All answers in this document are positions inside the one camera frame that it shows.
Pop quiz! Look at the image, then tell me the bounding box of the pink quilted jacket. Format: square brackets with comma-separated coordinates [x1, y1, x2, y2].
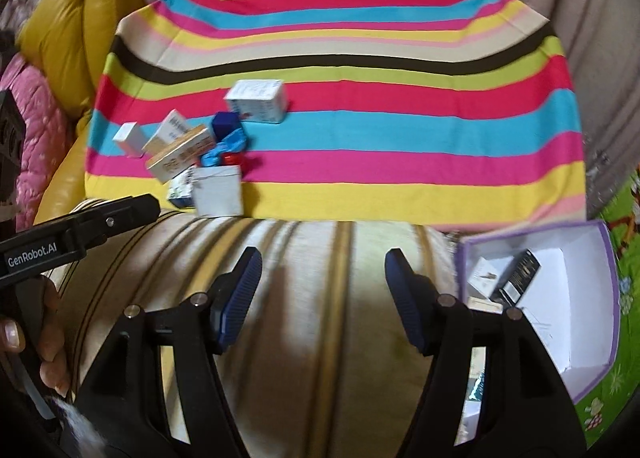
[1, 54, 73, 230]

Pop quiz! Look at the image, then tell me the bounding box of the white box with purple rim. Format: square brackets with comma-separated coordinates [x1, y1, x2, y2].
[456, 221, 620, 403]

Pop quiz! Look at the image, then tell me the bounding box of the black box in container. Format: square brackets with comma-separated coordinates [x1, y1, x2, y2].
[489, 250, 540, 307]

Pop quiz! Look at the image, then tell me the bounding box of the beige striped sofa cover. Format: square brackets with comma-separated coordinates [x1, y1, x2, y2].
[52, 0, 639, 457]

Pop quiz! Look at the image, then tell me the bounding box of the dark blue cube box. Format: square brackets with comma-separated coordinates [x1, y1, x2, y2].
[210, 111, 243, 143]

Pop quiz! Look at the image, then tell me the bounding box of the person's left hand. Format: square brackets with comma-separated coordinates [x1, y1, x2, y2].
[1, 276, 70, 396]

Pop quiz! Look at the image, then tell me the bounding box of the white box in container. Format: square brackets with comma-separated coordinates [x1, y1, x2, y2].
[466, 257, 502, 300]

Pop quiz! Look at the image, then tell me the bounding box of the white tilted carton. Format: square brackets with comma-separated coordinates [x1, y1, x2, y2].
[143, 109, 191, 157]

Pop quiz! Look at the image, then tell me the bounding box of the small plain white box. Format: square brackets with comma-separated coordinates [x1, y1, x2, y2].
[113, 122, 148, 158]

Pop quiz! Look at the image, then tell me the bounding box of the white tan-edged long box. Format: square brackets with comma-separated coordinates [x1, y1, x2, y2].
[145, 125, 216, 184]

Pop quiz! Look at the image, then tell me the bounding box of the white square box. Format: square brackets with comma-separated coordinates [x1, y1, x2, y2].
[192, 165, 243, 217]

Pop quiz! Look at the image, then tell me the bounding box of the small red object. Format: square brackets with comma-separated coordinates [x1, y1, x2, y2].
[220, 152, 246, 167]

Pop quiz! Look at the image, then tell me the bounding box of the white turtle print medicine box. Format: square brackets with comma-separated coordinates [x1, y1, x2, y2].
[167, 166, 194, 209]

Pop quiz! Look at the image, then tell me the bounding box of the rainbow striped cloth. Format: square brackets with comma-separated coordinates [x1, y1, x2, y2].
[85, 0, 586, 231]

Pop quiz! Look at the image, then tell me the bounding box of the white blue medicine box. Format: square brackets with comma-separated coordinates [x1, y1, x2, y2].
[224, 80, 288, 124]

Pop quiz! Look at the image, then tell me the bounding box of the blue crumpled wrapper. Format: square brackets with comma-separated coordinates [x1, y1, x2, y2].
[200, 129, 247, 167]

